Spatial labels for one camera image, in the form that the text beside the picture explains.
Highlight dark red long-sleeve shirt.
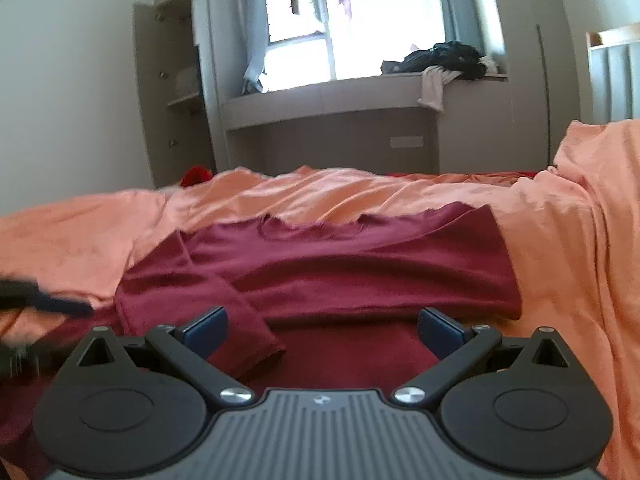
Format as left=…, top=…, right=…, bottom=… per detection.
left=0, top=200, right=524, bottom=466

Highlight dark clothes pile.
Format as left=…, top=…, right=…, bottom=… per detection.
left=381, top=41, right=488, bottom=80

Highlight orange duvet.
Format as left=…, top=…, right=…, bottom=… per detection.
left=1, top=120, right=639, bottom=479

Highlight red object beside bed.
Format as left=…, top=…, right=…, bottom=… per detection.
left=180, top=165, right=214, bottom=188

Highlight red bed sheet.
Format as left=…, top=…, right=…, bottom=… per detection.
left=388, top=171, right=537, bottom=186

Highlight open beige wardrobe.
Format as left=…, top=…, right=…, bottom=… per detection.
left=132, top=0, right=215, bottom=188

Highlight grey window bench cabinet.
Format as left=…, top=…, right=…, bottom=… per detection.
left=221, top=74, right=518, bottom=176

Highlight white hanging garment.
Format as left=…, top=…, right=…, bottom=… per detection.
left=418, top=66, right=461, bottom=113

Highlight tall beige closet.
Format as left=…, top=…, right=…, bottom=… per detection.
left=497, top=0, right=580, bottom=170

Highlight left grey curtain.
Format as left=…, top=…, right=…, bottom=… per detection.
left=242, top=0, right=269, bottom=96

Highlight grey curtain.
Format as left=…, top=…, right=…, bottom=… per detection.
left=242, top=0, right=269, bottom=96
left=440, top=0, right=506, bottom=65

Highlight grey padded wooden headboard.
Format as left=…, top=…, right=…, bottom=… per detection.
left=587, top=23, right=640, bottom=124

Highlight right grey curtain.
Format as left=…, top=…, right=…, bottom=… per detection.
left=440, top=0, right=506, bottom=65

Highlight window with open sash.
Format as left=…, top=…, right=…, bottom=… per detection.
left=260, top=0, right=445, bottom=91

